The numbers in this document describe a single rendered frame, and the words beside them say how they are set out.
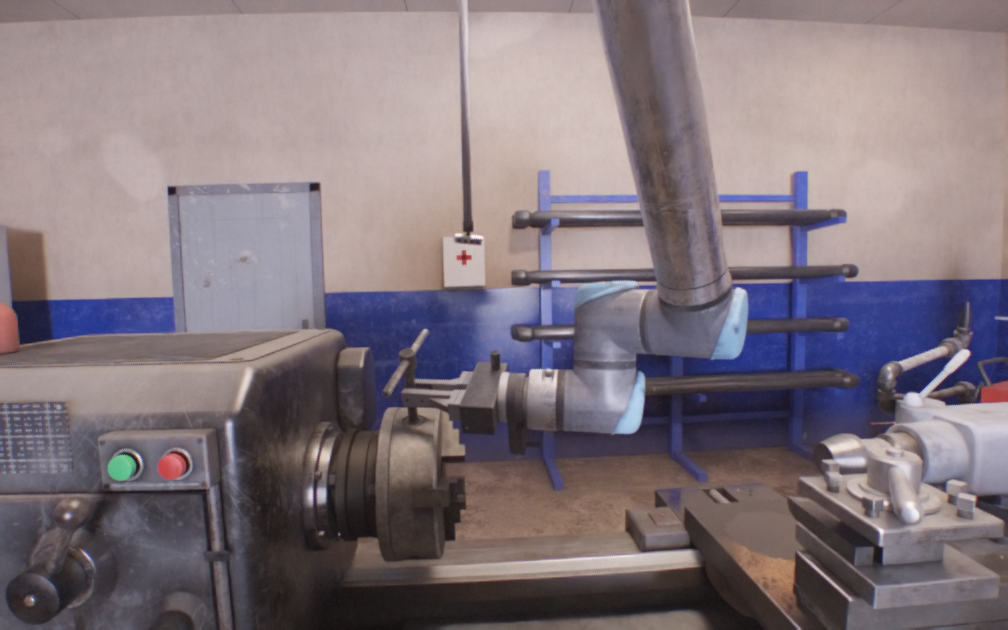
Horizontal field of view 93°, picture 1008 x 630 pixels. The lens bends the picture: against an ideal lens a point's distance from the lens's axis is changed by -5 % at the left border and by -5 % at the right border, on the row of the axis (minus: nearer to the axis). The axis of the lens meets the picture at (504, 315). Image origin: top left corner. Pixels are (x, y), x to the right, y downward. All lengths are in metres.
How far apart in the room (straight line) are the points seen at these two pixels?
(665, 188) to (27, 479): 0.80
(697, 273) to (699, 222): 0.06
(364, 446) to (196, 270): 3.55
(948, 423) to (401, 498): 1.00
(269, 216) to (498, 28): 2.19
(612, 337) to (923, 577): 0.47
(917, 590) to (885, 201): 4.48
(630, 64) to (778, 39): 4.38
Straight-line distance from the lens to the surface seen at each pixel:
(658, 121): 0.54
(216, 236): 4.26
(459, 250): 3.73
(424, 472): 0.80
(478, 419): 0.73
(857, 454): 1.10
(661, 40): 0.53
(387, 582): 1.15
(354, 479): 0.85
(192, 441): 0.66
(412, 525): 0.82
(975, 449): 1.22
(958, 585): 0.86
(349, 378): 1.02
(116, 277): 4.69
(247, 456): 0.69
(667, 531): 1.24
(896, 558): 0.84
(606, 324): 0.71
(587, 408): 0.73
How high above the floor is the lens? 1.44
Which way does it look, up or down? 4 degrees down
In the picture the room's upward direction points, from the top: 1 degrees counter-clockwise
